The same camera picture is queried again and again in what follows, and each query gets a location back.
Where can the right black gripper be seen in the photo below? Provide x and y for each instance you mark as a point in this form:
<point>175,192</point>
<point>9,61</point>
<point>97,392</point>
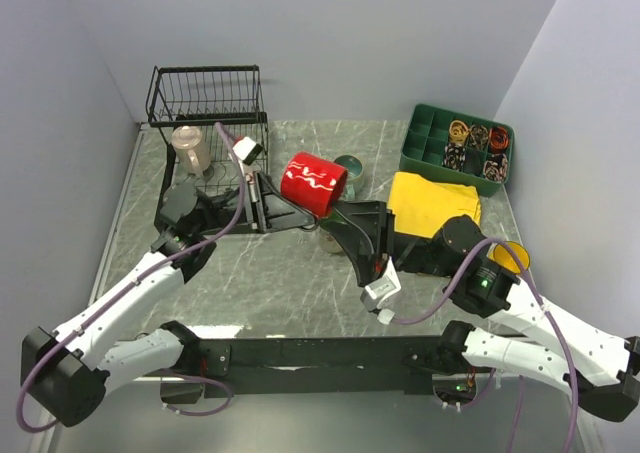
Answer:
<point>376,222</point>

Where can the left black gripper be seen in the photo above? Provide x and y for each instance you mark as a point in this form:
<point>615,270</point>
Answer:
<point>265,208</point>

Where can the red mug white squiggles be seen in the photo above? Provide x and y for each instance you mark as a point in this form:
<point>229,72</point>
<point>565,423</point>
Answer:
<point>313,183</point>

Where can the pink mug purple interior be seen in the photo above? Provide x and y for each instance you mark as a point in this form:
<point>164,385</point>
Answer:
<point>192,150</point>

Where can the white floral mug green interior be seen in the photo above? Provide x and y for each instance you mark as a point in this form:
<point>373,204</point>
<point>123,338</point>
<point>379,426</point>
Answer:
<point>328,243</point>

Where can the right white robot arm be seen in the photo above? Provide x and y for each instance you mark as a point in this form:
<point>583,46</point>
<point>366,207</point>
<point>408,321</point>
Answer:
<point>596,369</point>

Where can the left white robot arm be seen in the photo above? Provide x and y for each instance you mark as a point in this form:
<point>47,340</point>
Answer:
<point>70,370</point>

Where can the blue-green glazed mug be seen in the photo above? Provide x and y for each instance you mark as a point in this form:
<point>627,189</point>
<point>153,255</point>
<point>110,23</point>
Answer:
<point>355,175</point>

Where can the yellow folded cloth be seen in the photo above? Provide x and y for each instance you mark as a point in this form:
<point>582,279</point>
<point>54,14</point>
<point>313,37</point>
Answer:
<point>421,206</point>

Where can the green compartment organizer tray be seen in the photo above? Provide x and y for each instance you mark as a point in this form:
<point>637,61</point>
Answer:
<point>450,147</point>

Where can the yellow cup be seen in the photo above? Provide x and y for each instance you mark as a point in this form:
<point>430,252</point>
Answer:
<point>511,256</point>

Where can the black base beam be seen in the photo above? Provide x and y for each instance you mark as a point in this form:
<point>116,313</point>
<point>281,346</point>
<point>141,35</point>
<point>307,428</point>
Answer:
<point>330,365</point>

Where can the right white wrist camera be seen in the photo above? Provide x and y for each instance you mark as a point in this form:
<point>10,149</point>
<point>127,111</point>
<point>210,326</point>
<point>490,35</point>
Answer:
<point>376,296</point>

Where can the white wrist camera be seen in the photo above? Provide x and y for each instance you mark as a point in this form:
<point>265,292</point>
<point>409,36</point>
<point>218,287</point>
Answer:
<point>247,150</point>
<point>376,296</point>

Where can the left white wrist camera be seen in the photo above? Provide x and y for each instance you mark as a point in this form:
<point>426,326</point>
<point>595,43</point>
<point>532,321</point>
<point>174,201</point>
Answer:
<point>247,150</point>

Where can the black wire dish rack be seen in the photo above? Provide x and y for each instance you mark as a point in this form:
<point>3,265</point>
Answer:
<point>201,96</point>

